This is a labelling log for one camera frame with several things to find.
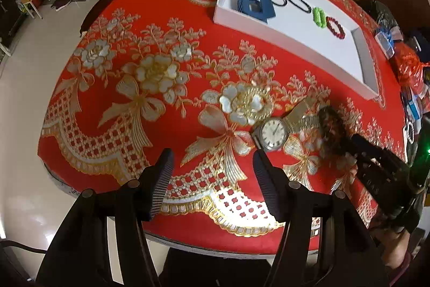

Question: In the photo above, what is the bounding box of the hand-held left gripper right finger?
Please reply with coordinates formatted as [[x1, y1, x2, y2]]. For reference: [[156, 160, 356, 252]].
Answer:
[[253, 150, 390, 287]]

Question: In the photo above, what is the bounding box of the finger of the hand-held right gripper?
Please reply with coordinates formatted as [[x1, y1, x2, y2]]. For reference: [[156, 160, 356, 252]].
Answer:
[[355, 155, 408, 218], [349, 133, 411, 180]]

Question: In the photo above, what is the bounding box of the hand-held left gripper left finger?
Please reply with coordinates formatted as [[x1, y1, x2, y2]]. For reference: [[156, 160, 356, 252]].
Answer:
[[35, 148, 175, 287]]

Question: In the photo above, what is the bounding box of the red bead bracelet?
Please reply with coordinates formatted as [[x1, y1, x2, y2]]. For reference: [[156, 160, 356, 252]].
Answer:
[[325, 16, 346, 39]]

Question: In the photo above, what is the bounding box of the white shallow tray box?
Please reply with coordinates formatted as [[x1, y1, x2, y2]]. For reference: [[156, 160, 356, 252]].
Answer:
[[213, 0, 379, 100]]

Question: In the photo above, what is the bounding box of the green bead bracelet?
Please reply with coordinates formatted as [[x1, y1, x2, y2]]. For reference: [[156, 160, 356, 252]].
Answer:
[[312, 6, 327, 29]]

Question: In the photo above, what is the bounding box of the blue plastic stand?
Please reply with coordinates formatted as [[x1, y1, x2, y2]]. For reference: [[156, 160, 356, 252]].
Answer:
[[237, 0, 276, 25]]

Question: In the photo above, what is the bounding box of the person's right hand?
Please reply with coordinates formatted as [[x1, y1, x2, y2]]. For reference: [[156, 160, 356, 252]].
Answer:
[[371, 226, 422, 270]]

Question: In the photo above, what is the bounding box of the orange plastic bag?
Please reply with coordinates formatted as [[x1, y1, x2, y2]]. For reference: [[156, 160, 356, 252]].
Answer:
[[390, 43, 427, 94]]

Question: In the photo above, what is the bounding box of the blue tissue packet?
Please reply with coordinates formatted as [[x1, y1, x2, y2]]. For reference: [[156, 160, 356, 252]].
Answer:
[[374, 28, 396, 59]]

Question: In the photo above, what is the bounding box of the red floral tablecloth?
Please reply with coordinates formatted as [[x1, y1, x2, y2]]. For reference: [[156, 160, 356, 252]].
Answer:
[[38, 0, 419, 256]]

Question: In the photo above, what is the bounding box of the black plastic bag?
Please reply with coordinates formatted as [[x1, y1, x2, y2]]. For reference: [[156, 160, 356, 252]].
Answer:
[[364, 1, 401, 29]]

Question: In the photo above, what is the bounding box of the black cabinet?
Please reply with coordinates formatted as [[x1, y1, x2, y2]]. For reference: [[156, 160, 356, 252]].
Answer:
[[0, 0, 27, 36]]

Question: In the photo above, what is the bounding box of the white bead bracelet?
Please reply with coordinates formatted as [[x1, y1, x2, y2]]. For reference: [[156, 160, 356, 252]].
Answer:
[[405, 121, 417, 144]]

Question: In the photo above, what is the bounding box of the black cable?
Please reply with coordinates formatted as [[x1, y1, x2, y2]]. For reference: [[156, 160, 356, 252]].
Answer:
[[0, 240, 48, 256]]

